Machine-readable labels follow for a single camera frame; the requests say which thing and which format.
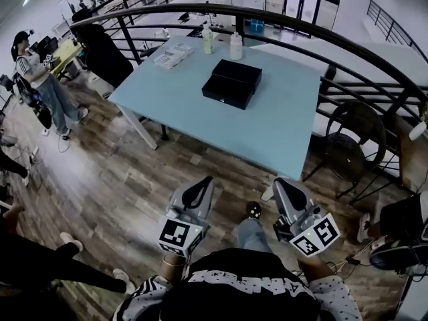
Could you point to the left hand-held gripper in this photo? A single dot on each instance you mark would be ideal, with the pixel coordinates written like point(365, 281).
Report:
point(177, 234)

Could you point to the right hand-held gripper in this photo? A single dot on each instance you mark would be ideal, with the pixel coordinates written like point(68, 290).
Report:
point(316, 236)

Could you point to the black rectangular box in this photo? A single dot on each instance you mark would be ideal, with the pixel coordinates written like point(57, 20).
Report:
point(227, 94)
point(239, 70)

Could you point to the person's right forearm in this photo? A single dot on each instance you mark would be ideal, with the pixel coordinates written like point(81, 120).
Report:
point(316, 271)

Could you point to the person's left forearm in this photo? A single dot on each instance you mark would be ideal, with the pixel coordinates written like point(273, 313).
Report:
point(174, 273)

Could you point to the person's black shoe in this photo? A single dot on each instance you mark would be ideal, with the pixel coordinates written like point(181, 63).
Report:
point(253, 210)

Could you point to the person's leg in jeans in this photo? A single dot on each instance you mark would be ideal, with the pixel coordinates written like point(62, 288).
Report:
point(252, 236)

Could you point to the dark wicker chair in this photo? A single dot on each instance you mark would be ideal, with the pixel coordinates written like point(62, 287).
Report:
point(344, 156)

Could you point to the person's torso in printed shirt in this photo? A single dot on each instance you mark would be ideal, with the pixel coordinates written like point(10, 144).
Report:
point(237, 293)

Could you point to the black round stool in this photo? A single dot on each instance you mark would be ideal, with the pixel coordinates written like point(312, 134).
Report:
point(394, 256)

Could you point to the white vase with pink flowers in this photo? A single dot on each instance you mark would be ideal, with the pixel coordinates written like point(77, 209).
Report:
point(418, 132)

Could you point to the printed wipes packet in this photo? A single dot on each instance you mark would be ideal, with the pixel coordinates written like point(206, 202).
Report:
point(174, 56)

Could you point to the white storage cabinet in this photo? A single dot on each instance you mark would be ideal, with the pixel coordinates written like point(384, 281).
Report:
point(100, 85)

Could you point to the white plastic bottle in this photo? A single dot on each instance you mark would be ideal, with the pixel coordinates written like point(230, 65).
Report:
point(236, 49)

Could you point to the pale green plastic bottle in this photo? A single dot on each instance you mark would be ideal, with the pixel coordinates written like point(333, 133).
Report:
point(207, 42)

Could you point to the white power strip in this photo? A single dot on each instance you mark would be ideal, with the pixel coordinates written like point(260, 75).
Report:
point(34, 154)

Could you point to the black office chair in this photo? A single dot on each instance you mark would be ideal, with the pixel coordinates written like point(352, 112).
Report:
point(103, 55)

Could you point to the blue box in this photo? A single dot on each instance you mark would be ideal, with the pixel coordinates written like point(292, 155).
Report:
point(257, 25)

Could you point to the black metal railing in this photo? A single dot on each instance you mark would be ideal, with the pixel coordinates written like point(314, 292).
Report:
point(239, 22)

